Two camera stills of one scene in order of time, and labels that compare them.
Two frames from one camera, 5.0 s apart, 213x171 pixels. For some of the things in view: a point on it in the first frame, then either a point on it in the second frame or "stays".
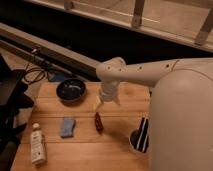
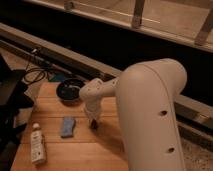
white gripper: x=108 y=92 → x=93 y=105
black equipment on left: x=13 y=101 stays
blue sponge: x=68 y=128 stays
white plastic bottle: x=37 y=145 stays
